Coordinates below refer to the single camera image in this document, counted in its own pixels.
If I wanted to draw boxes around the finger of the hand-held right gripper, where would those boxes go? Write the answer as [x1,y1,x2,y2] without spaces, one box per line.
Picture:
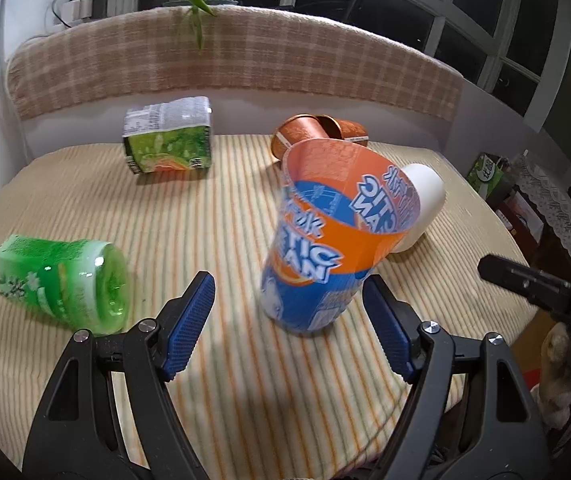
[478,254,571,319]

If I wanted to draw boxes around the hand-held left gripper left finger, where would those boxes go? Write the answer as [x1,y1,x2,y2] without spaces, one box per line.
[22,270,216,480]

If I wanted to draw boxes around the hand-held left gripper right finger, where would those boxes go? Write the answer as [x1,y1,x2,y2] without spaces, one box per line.
[363,275,551,480]

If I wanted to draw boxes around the orange and blue plastic cup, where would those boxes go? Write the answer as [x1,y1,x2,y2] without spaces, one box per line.
[260,139,422,336]

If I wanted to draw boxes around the white cup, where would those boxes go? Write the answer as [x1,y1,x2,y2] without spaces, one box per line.
[394,162,446,253]

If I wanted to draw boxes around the copper metal cup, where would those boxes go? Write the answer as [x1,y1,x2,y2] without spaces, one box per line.
[271,115,333,162]
[315,115,369,147]

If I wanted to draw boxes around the beige plush toy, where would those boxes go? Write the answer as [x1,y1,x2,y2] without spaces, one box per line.
[533,322,571,428]

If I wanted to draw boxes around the white lace cloth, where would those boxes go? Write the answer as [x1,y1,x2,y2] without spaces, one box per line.
[513,152,571,288]

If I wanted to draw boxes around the small green box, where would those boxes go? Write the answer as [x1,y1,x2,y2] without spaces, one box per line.
[467,152,507,198]

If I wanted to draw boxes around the green plastic bottle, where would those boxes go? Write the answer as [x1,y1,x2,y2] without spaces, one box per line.
[0,234,131,337]

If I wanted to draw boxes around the green drink carton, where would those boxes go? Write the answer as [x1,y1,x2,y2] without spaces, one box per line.
[122,96,214,175]

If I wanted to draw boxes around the plaid cloth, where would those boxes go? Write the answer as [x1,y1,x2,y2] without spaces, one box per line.
[5,5,464,122]

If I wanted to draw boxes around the white power strip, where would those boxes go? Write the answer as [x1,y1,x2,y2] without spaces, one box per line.
[60,0,96,27]

